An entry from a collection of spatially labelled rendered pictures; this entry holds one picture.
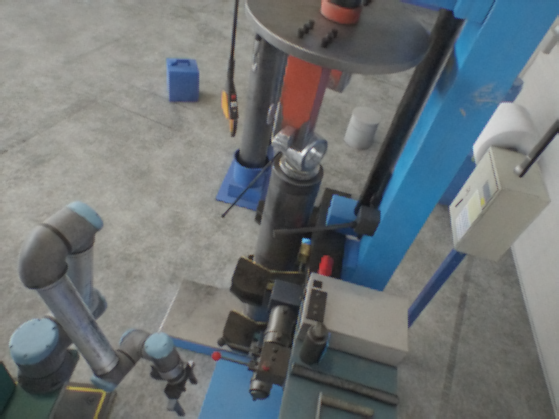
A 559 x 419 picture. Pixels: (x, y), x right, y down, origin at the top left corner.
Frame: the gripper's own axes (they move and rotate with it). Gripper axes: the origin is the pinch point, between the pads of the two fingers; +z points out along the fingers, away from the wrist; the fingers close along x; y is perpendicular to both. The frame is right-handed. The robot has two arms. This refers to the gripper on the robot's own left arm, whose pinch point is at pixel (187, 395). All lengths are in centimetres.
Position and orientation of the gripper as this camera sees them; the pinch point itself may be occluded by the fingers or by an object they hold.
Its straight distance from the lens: 195.9
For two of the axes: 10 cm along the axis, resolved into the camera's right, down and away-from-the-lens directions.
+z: 1.9, 8.0, 5.6
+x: 1.9, -5.9, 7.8
